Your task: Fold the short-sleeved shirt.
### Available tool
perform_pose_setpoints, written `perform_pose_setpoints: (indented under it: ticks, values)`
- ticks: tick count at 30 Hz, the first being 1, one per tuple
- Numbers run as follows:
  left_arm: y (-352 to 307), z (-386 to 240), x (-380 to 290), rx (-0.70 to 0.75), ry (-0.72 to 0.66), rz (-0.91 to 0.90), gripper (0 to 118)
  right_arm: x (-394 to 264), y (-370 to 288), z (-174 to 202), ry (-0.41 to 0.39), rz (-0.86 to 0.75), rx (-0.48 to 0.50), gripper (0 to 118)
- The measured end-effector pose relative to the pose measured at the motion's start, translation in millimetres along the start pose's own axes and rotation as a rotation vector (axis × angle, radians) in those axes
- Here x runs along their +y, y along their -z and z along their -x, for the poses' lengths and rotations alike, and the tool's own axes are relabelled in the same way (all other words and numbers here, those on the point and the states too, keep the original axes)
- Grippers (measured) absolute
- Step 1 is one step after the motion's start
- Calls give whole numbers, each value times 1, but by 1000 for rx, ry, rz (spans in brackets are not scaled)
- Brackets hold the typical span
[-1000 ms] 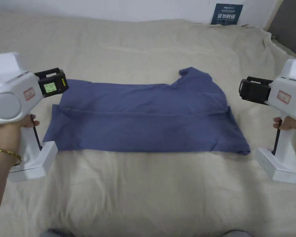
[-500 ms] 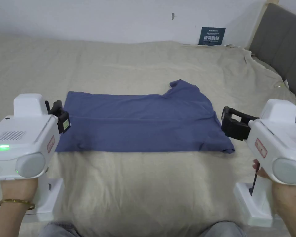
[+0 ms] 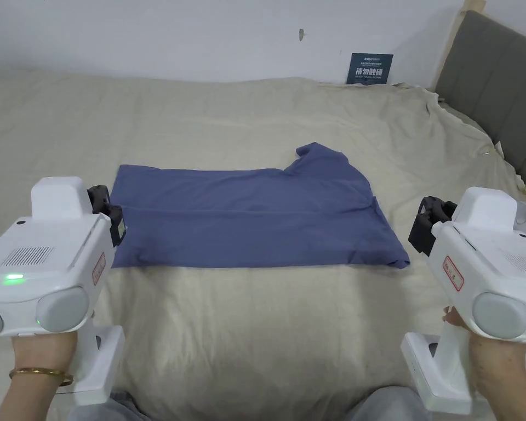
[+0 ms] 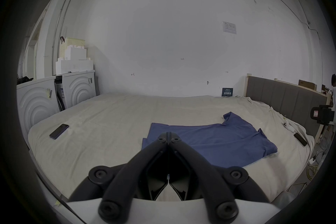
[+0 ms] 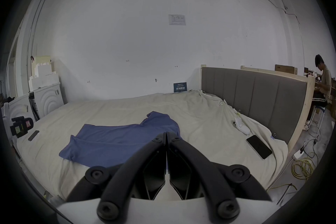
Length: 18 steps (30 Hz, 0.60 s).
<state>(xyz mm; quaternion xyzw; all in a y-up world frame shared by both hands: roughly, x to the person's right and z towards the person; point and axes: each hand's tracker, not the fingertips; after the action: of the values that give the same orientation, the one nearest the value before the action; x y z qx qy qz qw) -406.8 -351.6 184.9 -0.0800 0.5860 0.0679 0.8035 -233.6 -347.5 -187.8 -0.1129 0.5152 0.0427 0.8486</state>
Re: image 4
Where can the bed with beige sheet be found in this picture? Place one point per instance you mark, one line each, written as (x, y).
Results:
(110, 123)

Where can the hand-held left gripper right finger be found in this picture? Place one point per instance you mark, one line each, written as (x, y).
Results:
(207, 178)

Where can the brown carton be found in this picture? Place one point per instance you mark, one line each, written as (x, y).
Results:
(307, 84)

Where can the paper notice on wall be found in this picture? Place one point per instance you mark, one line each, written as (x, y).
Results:
(229, 27)

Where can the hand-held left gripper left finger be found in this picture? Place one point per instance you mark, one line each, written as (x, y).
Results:
(123, 178)

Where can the grey padded headboard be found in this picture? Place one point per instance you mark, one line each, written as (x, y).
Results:
(286, 99)

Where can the dark blue card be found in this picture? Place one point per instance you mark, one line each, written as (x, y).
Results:
(227, 92)

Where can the black camera on tripod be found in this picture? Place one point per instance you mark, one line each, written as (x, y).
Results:
(322, 115)

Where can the pale yellow plastic basket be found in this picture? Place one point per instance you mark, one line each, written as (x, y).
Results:
(72, 44)

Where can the dark smartphone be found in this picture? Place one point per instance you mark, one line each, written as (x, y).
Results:
(59, 131)

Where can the blue shirt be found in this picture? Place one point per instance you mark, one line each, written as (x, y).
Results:
(210, 141)

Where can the black smartphone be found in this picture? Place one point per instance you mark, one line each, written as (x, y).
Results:
(300, 139)

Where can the white foam packing blocks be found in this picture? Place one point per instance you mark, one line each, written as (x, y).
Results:
(74, 59)

